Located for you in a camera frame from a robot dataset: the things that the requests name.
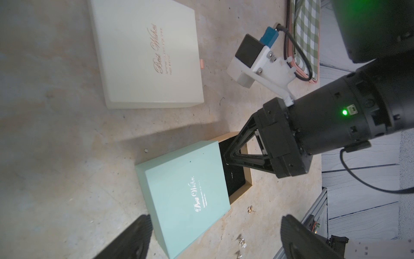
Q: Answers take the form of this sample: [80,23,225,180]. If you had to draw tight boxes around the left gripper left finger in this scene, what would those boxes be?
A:
[94,214,153,259]

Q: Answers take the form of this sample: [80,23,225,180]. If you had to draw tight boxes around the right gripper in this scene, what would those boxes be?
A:
[224,98,312,179]

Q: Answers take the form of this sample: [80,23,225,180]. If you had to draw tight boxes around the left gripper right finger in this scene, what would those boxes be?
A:
[280,215,343,259]

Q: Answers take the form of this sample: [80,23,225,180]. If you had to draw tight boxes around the black lined box drawer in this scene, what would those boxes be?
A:
[211,132,253,205]

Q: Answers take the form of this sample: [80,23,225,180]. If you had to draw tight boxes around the mint green jewelry box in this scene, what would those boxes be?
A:
[135,141,230,259]

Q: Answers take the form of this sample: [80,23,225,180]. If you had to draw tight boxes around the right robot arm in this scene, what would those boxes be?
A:
[223,1,414,178]

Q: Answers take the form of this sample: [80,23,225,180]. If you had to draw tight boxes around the cream jewelry box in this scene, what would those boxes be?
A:
[88,1,204,109]

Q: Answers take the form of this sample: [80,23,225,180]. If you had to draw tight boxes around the earring near front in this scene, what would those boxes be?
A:
[236,234,247,248]

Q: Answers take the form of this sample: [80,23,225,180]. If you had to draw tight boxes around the pink board under cloth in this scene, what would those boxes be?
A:
[286,0,321,85]

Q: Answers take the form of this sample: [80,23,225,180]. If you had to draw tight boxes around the green checkered cloth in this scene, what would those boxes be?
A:
[290,0,321,84]

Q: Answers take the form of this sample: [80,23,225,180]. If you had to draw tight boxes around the front aluminium rail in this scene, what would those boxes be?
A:
[271,187,329,259]

